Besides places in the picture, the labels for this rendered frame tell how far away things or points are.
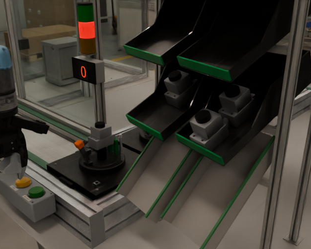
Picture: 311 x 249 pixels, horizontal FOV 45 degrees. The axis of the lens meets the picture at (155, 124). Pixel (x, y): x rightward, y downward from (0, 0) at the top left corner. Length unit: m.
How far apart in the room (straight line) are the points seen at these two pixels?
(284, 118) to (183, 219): 0.31
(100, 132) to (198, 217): 0.40
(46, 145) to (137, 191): 0.57
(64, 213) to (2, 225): 0.19
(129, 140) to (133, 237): 0.38
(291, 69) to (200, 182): 0.33
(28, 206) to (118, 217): 0.24
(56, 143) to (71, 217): 0.46
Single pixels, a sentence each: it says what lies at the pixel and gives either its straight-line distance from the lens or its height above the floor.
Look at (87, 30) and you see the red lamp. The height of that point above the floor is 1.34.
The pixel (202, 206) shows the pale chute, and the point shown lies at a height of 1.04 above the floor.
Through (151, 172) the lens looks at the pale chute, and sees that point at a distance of 0.94.
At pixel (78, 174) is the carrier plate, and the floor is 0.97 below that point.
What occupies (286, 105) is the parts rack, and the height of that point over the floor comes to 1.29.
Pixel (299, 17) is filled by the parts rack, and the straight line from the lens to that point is 0.70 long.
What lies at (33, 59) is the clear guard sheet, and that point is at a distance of 1.64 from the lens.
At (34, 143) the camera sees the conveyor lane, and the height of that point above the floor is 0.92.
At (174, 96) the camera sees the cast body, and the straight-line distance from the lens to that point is 0.83.
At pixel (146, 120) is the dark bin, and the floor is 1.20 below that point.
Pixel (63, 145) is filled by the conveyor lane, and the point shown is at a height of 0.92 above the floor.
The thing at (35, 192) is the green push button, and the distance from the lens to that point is 1.05.
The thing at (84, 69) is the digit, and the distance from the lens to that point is 1.25.
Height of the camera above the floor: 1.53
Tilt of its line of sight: 24 degrees down
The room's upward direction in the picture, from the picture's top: straight up
